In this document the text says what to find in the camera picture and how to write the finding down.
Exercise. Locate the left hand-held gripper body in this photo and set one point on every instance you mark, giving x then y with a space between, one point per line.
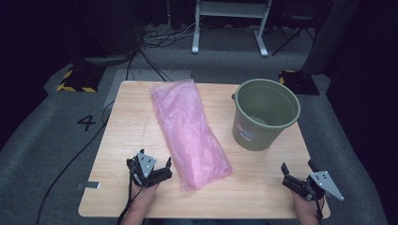
146 164

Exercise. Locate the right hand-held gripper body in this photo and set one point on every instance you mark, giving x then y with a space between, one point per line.
325 182

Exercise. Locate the pink plastic bag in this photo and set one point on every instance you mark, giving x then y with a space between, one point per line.
187 131

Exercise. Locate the green plastic bucket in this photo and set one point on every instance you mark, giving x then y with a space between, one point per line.
266 125

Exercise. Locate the person's right hand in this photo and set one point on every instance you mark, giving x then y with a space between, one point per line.
305 204

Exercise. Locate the person's left hand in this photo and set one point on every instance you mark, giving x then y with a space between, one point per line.
142 194

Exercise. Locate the grey tape strip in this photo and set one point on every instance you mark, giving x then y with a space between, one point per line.
89 185

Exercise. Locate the yellow black striped base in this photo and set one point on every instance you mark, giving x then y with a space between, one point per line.
79 79
300 82

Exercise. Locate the black table grommet hole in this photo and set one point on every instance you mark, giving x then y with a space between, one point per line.
233 97

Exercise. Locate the black folding stand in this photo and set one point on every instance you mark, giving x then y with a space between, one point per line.
294 34

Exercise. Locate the grey curtain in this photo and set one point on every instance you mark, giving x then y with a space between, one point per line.
331 34

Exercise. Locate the white metal stand frame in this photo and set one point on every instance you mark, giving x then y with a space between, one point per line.
230 9

